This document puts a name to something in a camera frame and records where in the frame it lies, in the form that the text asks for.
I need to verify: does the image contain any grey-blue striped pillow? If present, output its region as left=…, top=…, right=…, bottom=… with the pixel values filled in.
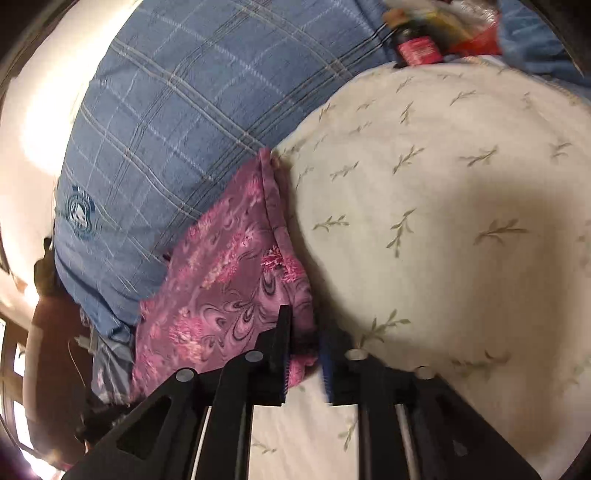
left=90, top=323, right=137, bottom=404

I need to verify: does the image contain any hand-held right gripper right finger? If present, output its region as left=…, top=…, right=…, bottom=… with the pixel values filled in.
left=320, top=329, right=541, bottom=480

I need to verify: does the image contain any brown wooden headboard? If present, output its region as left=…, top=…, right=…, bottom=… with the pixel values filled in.
left=23, top=295, right=100, bottom=462

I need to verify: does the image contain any purple floral shirt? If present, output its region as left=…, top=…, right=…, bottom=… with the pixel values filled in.
left=129, top=148, right=319, bottom=402

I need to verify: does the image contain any dark bottle with red label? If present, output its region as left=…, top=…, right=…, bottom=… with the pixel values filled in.
left=385, top=9, right=446, bottom=68

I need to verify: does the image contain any blue plaid quilt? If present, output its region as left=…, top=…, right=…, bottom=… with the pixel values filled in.
left=53, top=0, right=398, bottom=342

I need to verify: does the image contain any white leaf-print bed sheet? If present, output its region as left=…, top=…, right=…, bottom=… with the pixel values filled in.
left=249, top=55, right=591, bottom=480

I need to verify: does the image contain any red plastic bag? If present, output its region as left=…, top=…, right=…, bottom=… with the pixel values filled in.
left=448, top=14, right=504, bottom=56

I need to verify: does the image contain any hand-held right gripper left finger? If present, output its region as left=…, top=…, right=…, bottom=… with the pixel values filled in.
left=62, top=305, right=293, bottom=480

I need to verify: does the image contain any light blue cloth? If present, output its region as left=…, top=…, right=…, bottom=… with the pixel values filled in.
left=499, top=0, right=583, bottom=84

